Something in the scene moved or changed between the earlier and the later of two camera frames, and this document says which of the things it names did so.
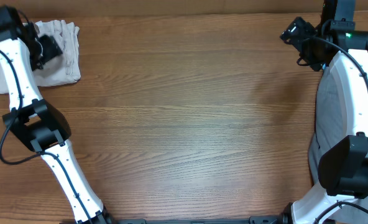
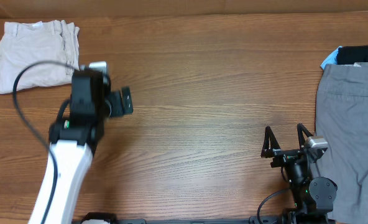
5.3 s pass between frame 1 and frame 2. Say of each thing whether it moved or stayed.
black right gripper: moved
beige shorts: stayed
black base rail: stayed
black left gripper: moved
